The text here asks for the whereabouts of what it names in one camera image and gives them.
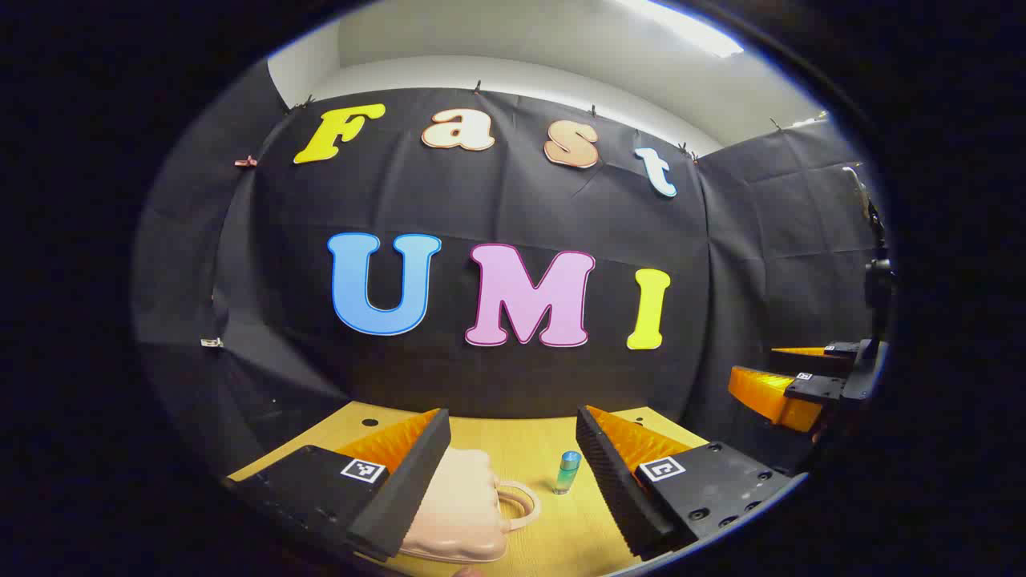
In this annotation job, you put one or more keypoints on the blue green cosmetic bottle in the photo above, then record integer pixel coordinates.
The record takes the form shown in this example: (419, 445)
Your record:
(567, 474)

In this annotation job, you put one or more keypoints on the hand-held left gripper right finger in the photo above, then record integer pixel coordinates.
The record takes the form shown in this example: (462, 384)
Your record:
(609, 489)

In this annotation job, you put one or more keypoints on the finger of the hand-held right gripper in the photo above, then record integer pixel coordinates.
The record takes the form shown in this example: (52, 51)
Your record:
(769, 397)
(809, 361)

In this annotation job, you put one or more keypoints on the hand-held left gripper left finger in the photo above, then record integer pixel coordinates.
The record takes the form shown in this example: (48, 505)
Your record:
(417, 481)

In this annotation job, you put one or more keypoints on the pink cloth clip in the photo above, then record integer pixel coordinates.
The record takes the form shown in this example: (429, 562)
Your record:
(246, 162)

